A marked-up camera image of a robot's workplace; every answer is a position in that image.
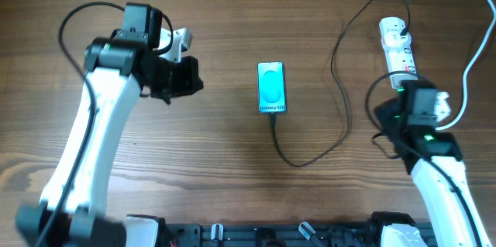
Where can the white power strip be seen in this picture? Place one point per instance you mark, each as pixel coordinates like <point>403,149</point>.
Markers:
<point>401,60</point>

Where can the teal screen smartphone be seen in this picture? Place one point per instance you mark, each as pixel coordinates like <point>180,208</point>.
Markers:
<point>271,87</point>

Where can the white charger plug adapter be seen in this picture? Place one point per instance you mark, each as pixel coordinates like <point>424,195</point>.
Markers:
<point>395,41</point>

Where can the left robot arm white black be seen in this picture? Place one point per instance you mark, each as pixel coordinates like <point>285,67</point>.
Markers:
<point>72,206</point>

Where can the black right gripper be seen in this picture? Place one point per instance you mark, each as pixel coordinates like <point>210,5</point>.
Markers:
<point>386,113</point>

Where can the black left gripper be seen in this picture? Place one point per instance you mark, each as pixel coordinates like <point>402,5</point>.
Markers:
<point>186,77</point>

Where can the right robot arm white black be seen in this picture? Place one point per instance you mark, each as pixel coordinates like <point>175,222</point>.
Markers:
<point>435,163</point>

